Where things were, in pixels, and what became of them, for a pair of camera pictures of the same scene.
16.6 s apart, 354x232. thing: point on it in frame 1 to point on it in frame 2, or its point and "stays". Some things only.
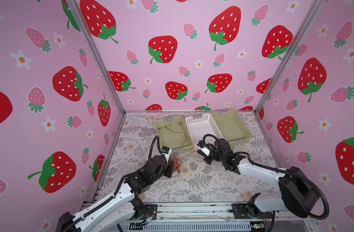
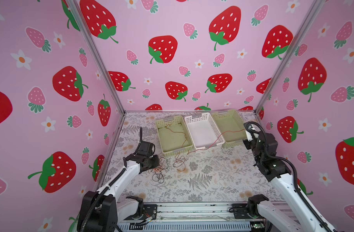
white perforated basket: [199, 127] stays
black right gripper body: [213, 155] to [251, 145]
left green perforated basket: [173, 134] stays
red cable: [184, 133] stays
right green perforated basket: [231, 127] stays
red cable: [189, 154] to [225, 132]
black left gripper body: [168, 171] to [153, 161]
